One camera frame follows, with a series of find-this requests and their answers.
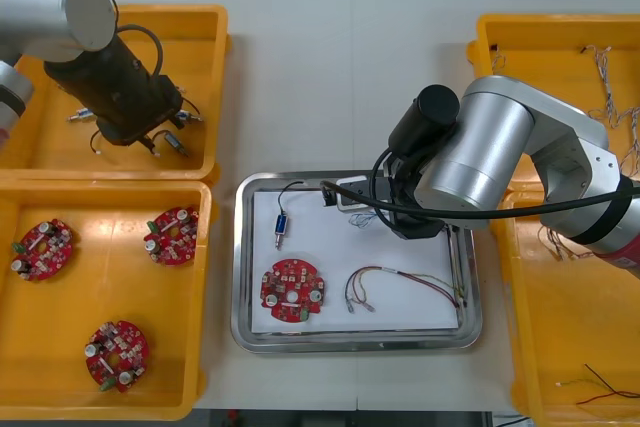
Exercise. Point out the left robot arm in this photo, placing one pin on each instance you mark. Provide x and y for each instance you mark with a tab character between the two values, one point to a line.
50	7

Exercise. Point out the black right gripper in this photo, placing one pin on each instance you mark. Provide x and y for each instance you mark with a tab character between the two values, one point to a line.
417	229

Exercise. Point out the round red circuit board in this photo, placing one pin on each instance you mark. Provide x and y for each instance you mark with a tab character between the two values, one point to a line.
125	342
280	307
45	257
175	247

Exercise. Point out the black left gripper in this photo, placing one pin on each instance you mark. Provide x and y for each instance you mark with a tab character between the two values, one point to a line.
140	117

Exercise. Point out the pile of metal solenoids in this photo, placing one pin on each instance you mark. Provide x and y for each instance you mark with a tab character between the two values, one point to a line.
176	141

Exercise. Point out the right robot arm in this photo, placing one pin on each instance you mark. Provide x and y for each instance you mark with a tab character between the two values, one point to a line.
495	147

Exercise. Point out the yellow-orange plastic bin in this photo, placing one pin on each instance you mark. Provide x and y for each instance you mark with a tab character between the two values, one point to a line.
50	347
540	322
200	47
550	47

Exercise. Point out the blue-label metal solenoid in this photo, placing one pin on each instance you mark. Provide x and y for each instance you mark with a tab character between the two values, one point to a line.
281	223

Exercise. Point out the steel tray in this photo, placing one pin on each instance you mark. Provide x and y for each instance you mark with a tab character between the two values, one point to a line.
240	272

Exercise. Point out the white sheet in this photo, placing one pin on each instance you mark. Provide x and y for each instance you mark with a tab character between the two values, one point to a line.
400	252

